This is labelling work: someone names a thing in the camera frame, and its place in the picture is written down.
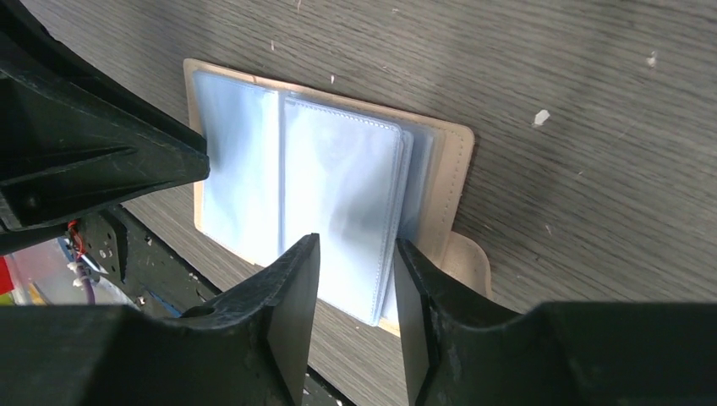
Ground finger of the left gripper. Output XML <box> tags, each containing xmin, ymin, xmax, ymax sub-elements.
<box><xmin>1</xmin><ymin>1</ymin><xmax>210</xmax><ymax>254</ymax></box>

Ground beige card holder wallet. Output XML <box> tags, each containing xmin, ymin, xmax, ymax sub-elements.
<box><xmin>183</xmin><ymin>58</ymin><xmax>492</xmax><ymax>332</ymax></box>

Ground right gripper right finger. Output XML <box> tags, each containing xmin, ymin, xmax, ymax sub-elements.
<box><xmin>394</xmin><ymin>239</ymin><xmax>716</xmax><ymax>405</ymax></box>

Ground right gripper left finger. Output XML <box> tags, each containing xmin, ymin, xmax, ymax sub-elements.
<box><xmin>1</xmin><ymin>233</ymin><xmax>320</xmax><ymax>405</ymax></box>

